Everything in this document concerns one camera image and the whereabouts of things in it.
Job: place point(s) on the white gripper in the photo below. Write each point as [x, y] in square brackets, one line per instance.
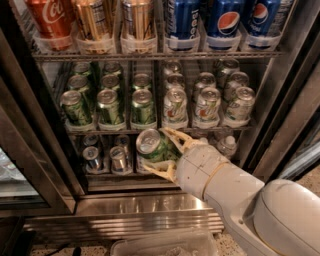
[198, 167]

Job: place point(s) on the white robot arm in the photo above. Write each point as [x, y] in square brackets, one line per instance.
[279, 218]

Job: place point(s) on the white diet can front left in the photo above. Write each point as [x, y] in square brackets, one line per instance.
[175, 102]

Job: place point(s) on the white diet can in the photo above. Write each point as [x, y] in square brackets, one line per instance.
[223, 68]
[207, 105]
[171, 67]
[241, 104]
[175, 102]

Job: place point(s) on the silver can bottom back right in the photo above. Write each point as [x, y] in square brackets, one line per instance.
[123, 140]

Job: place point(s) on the silver can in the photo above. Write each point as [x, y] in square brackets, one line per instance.
[119, 163]
[93, 159]
[123, 140]
[91, 140]

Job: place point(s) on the silver can bottom front right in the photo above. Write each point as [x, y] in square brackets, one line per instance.
[119, 163]

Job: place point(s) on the white diet can front middle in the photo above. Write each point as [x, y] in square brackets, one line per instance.
[207, 105]

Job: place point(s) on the white diet can second-row left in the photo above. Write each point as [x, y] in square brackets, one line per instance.
[174, 80]

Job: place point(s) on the white diet can second-row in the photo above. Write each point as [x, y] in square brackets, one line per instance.
[205, 79]
[235, 80]
[174, 80]

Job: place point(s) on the white diet can front right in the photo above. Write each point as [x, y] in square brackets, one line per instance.
[241, 104]

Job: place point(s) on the green can second-row right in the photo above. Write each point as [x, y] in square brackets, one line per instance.
[141, 81]

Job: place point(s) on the white diet can second-row middle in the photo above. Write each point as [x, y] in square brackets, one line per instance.
[205, 79]

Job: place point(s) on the silver can bottom front left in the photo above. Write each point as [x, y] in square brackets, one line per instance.
[93, 159]

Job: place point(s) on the white diet can back left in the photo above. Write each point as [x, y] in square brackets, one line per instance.
[171, 67]

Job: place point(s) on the silver can bottom back left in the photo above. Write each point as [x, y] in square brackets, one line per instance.
[91, 140]

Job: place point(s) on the white diet can second-row right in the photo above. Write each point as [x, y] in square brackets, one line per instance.
[235, 80]

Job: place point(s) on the white diet can back right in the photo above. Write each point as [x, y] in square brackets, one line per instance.
[223, 68]

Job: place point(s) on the stainless steel fridge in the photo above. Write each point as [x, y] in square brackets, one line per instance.
[109, 207]

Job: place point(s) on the fridge glass door right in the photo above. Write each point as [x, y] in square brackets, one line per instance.
[300, 113]

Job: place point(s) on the fridge glass door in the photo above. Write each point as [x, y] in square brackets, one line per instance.
[300, 113]
[28, 140]

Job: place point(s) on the green can second-row left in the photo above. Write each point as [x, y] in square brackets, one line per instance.
[81, 84]

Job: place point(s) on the gold can right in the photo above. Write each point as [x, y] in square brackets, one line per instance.
[138, 34]

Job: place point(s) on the gold can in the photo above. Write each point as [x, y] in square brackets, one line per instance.
[138, 34]
[95, 26]

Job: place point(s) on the blue Pepsi can left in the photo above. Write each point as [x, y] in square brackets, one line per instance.
[181, 22]

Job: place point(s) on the blue pepsi can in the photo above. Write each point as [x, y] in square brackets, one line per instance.
[181, 22]
[222, 25]
[264, 25]

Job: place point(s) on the fridge glass door left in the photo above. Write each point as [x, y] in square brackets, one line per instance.
[28, 140]

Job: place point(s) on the blue Pepsi can middle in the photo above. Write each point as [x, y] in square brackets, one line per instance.
[222, 25]

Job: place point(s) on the gold can left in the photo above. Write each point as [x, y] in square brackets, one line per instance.
[95, 26]

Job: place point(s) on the blue Pepsi can right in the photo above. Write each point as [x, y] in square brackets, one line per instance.
[264, 25]

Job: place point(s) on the red Coca-Cola can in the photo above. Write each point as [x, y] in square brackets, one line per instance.
[52, 22]

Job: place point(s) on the clear water bottle right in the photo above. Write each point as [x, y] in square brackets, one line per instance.
[227, 146]

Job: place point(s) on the clear plastic bin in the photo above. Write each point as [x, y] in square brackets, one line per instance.
[186, 242]

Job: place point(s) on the middle wire shelf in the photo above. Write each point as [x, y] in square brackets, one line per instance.
[136, 131]

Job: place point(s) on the wire shelf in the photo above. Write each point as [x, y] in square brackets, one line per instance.
[156, 56]
[136, 131]

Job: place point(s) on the top wire shelf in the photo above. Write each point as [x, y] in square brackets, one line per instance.
[156, 56]

